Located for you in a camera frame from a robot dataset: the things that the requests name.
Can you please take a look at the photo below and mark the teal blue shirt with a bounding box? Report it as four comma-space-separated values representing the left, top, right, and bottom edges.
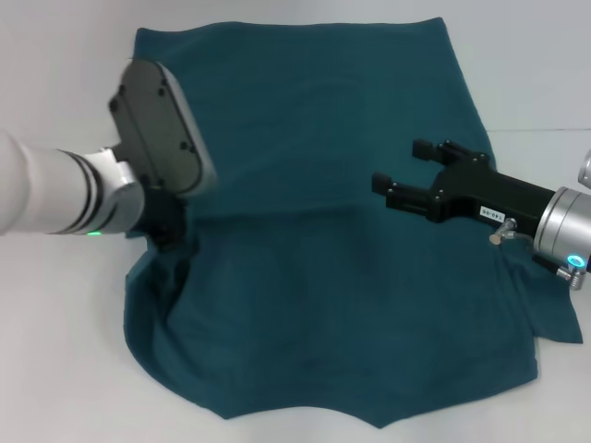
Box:
122, 17, 584, 416

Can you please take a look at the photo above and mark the silver elbow plug grey cable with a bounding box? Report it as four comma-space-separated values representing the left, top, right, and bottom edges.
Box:
488, 220, 537, 245

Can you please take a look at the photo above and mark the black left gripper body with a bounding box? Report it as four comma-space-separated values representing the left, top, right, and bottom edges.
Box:
133, 186, 200, 253

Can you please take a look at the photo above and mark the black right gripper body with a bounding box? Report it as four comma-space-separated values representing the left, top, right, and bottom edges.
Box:
427, 153, 562, 239

